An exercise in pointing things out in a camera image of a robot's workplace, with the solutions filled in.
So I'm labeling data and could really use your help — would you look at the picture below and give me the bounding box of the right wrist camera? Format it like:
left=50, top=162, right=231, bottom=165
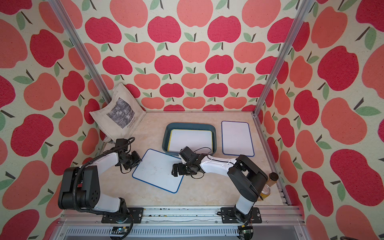
left=179, top=147, right=196, bottom=162

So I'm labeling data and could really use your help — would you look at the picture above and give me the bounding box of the blue-framed whiteboard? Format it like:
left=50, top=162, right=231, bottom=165
left=132, top=149, right=183, bottom=194
left=222, top=121, right=255, bottom=157

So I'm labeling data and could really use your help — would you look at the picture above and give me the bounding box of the aluminium frame post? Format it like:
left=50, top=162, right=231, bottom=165
left=253, top=0, right=315, bottom=118
left=48, top=0, right=112, bottom=104

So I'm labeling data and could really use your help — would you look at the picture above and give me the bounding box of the teal plastic storage box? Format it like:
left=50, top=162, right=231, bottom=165
left=162, top=123, right=217, bottom=156

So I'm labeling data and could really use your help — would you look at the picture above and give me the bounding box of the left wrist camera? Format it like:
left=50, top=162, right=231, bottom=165
left=115, top=139, right=129, bottom=152

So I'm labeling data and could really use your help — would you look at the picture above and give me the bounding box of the yellow-framed whiteboard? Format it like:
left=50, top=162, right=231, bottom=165
left=166, top=129, right=214, bottom=154

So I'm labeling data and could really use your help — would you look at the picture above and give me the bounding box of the left aluminium frame post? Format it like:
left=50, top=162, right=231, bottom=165
left=48, top=0, right=112, bottom=104

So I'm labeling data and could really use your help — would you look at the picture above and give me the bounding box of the beige printed canvas bag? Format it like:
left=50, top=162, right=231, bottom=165
left=90, top=83, right=146, bottom=143

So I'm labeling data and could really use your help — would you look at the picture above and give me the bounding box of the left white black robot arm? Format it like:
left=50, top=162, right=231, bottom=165
left=58, top=150, right=144, bottom=224

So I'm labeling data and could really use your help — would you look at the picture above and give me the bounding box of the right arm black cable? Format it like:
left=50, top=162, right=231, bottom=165
left=190, top=146, right=241, bottom=180

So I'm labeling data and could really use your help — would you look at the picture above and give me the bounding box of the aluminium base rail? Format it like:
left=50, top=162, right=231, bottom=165
left=47, top=206, right=310, bottom=240

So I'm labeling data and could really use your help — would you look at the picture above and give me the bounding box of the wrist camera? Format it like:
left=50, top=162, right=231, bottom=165
left=179, top=147, right=196, bottom=162
left=115, top=139, right=129, bottom=152

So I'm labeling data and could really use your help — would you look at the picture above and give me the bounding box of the right aluminium frame post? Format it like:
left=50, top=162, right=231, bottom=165
left=253, top=0, right=315, bottom=118

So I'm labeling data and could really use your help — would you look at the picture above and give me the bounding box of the amber bottle black cap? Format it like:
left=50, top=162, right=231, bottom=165
left=267, top=172, right=279, bottom=187

